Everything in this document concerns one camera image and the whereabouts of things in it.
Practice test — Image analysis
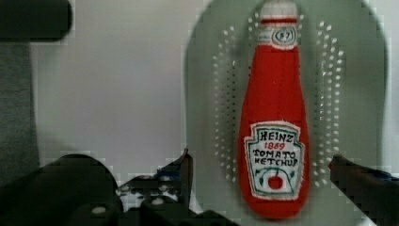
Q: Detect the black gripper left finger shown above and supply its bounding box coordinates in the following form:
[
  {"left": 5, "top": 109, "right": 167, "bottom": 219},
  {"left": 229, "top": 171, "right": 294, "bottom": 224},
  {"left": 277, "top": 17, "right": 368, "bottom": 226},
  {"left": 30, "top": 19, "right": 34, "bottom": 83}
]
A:
[{"left": 116, "top": 148, "right": 193, "bottom": 211}]

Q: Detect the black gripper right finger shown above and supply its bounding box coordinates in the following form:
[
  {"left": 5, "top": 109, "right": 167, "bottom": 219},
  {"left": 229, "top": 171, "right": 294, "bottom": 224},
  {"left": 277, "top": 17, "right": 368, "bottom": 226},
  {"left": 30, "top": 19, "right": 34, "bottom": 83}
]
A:
[{"left": 328, "top": 154, "right": 399, "bottom": 226}]

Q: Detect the red plush ketchup bottle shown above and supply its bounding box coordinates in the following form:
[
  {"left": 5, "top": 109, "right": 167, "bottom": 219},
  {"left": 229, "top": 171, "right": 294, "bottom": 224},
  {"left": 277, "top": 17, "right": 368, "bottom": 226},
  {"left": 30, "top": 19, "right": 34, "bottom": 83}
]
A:
[{"left": 237, "top": 0, "right": 310, "bottom": 219}]

